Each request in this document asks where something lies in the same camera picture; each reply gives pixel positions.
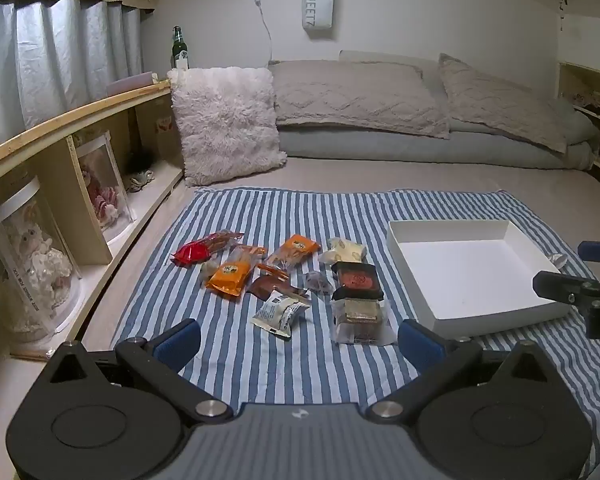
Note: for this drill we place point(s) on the orange and clear snack packet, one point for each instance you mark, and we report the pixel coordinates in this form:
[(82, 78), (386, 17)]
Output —
[(295, 249)]

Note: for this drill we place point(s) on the wooden bedside shelf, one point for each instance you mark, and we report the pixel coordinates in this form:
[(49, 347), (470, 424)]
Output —
[(55, 125)]

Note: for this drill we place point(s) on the large orange snack packet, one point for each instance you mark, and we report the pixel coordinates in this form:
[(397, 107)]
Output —
[(227, 280)]

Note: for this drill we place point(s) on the small pale ornament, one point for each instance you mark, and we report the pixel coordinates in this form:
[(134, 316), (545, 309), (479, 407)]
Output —
[(140, 180)]

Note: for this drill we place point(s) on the cream wall shelf nook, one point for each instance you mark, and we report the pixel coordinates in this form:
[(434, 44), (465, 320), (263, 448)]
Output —
[(566, 82)]

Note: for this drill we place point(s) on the narrow beige textured pillow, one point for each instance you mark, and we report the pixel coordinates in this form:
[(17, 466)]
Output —
[(495, 100)]

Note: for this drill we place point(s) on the blue striped blanket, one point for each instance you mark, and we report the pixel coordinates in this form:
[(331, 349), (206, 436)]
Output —
[(280, 210)]

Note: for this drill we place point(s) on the green glass bottle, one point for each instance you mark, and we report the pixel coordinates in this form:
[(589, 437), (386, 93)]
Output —
[(179, 50)]

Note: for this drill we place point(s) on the small purple candy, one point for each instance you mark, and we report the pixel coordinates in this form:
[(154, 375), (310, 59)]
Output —
[(317, 282)]

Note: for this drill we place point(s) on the white doll in clear cylinder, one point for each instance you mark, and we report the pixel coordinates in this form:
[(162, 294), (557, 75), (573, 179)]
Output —
[(30, 260)]

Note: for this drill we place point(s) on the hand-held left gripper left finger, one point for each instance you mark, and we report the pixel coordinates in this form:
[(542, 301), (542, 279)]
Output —
[(177, 347)]

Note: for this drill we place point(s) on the crumpled cloths in nook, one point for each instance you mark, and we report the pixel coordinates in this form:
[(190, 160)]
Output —
[(597, 102)]

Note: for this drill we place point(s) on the cream yellow pastry packet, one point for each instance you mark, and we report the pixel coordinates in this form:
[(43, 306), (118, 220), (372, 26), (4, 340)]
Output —
[(342, 250)]

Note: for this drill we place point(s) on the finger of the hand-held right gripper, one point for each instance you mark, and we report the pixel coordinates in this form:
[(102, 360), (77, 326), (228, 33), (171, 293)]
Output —
[(597, 251), (555, 285)]

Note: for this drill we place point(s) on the pink box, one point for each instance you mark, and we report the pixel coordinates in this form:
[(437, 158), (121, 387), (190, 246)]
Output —
[(130, 82)]

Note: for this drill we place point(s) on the white and blue snack packet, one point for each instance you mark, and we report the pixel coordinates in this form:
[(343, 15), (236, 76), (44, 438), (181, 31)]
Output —
[(280, 312)]

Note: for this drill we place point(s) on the white hanging fabric bag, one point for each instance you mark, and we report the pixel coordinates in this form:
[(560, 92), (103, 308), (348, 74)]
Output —
[(317, 5)]

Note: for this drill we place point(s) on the small beige candy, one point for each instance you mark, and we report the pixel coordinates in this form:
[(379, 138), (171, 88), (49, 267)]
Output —
[(209, 271)]

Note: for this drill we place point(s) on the clear packet with brown cake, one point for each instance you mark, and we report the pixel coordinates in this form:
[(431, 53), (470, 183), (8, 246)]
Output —
[(360, 321)]

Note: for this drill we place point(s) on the brown snack packet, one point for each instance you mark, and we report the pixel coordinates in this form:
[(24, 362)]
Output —
[(267, 286)]

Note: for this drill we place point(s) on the wide beige textured pillow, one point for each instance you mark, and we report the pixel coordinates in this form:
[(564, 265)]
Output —
[(355, 95)]

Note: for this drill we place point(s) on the white fluffy pillow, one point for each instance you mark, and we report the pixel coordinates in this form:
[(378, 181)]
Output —
[(225, 120)]

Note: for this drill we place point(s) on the small silver wrapper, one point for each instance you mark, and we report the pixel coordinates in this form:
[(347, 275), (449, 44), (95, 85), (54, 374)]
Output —
[(559, 260)]

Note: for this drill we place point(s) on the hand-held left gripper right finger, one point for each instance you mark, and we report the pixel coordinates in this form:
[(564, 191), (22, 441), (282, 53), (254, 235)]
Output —
[(421, 347)]

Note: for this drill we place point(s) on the folded grey duvet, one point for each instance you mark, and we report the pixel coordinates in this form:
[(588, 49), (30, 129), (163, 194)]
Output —
[(380, 150)]

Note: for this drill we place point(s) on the clear packet of fried twists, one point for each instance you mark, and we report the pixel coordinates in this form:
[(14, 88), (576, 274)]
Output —
[(222, 240)]

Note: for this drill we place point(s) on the doll in clear box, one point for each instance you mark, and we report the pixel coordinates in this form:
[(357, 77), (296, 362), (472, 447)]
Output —
[(102, 195)]

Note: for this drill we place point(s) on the small orange strip packet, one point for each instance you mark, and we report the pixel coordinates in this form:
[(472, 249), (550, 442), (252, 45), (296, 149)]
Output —
[(272, 271)]

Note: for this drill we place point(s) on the grey curtain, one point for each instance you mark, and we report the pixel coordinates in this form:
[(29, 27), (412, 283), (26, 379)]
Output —
[(45, 60)]

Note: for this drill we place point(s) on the dark red mooncake packet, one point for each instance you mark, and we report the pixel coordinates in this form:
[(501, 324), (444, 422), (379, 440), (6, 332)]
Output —
[(357, 280)]

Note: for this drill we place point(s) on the white cardboard box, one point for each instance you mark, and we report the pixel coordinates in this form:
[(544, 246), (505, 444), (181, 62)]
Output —
[(470, 275)]

